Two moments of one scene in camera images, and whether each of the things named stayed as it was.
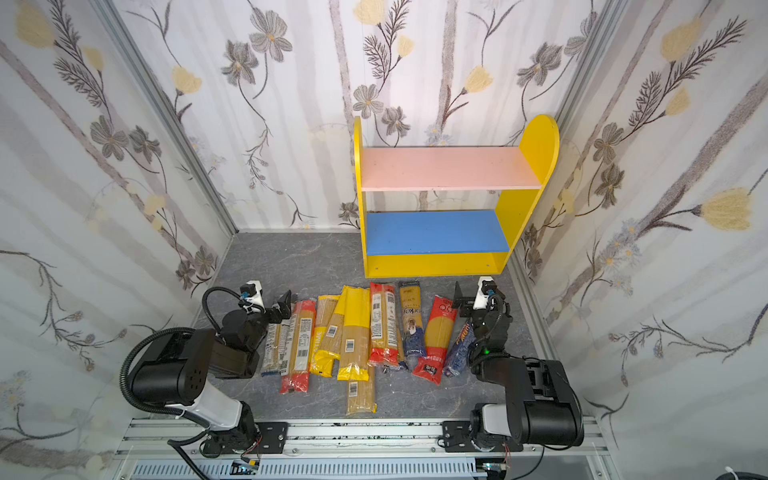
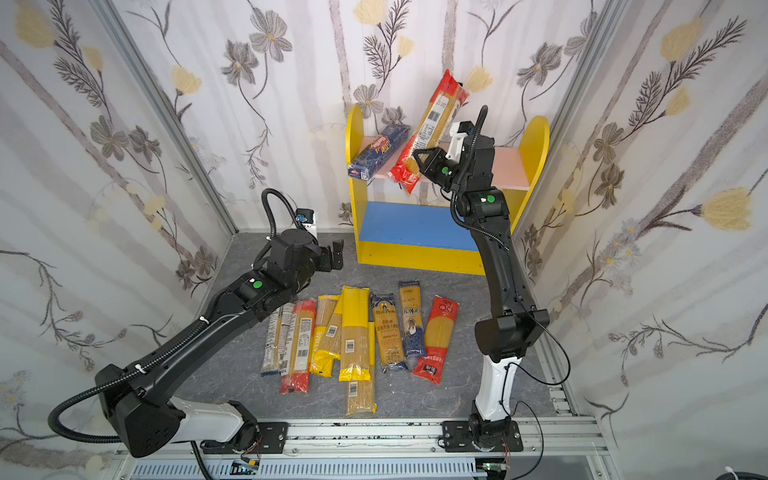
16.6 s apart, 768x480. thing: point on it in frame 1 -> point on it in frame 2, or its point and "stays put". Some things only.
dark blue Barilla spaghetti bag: [458, 353] -> [364, 164]
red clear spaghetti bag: [297, 347] stays put
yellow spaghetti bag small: [327, 337] stays put
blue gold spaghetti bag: [412, 333] stays put
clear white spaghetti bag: [278, 348] stays put
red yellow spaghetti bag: [439, 332] stays put
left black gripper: [274, 311] -> [327, 257]
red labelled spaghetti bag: [384, 345] -> [431, 129]
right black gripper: [470, 306] -> [432, 163]
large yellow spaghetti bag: [354, 312] stays put
